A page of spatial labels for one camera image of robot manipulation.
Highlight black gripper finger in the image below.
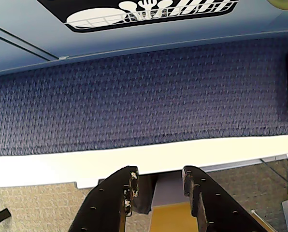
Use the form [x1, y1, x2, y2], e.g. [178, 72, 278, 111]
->
[182, 165, 268, 232]
[68, 165, 141, 232]

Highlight blue toy kitchen cabinet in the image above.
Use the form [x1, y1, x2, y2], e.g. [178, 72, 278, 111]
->
[0, 0, 288, 78]

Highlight yellow flat board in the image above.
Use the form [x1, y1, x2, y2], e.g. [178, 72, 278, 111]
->
[149, 202, 201, 232]

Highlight thin metal rod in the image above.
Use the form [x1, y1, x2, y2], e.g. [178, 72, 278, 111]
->
[250, 209, 276, 232]

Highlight blue woven mat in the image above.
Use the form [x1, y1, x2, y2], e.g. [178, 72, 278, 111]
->
[0, 37, 288, 157]

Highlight black dishwasher rack sticker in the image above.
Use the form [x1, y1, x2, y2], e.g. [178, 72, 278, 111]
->
[36, 0, 240, 33]

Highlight yellow round knob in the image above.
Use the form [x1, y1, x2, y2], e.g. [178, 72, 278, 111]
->
[267, 0, 288, 11]

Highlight grey post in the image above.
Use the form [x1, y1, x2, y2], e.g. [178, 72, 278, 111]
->
[151, 172, 190, 208]

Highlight black cable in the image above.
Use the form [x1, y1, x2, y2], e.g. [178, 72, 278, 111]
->
[259, 158, 288, 190]

